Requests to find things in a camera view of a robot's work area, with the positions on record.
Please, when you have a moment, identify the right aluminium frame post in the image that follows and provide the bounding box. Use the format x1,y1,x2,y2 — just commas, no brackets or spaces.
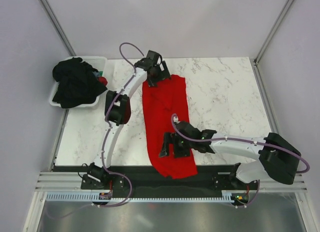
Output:
252,0,295,67

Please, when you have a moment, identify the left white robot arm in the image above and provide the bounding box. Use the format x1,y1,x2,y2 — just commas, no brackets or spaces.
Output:
93,50,171,168

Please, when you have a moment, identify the black t shirt pile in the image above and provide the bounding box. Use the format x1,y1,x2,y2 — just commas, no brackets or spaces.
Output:
51,57,109,109

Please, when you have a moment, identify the left aluminium frame post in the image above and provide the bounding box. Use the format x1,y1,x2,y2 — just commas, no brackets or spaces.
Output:
39,0,76,56

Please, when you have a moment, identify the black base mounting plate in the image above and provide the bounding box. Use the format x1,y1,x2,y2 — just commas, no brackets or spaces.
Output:
81,164,258,197

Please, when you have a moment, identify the aluminium frame post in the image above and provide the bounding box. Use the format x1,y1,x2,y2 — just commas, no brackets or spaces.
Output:
252,0,295,67
39,0,76,56

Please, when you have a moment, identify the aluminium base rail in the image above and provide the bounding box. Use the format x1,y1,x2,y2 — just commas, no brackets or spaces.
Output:
35,172,308,193

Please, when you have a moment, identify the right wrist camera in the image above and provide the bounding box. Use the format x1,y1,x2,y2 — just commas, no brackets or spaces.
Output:
172,115,180,124

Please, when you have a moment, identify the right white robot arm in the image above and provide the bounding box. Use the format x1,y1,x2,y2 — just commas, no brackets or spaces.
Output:
158,121,301,189

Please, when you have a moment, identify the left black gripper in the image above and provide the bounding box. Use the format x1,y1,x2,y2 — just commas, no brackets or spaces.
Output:
147,61,171,88

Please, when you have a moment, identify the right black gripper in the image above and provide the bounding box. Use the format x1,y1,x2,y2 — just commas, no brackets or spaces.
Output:
159,131,194,158

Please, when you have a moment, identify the red cloth in basket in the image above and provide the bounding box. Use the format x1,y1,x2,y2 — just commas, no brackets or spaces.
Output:
98,76,108,86

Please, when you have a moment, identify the red t shirt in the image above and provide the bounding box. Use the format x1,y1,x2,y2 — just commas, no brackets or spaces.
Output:
142,75,198,179

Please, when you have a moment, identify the white slotted cable duct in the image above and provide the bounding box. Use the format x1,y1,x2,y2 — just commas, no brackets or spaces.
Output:
45,191,249,203

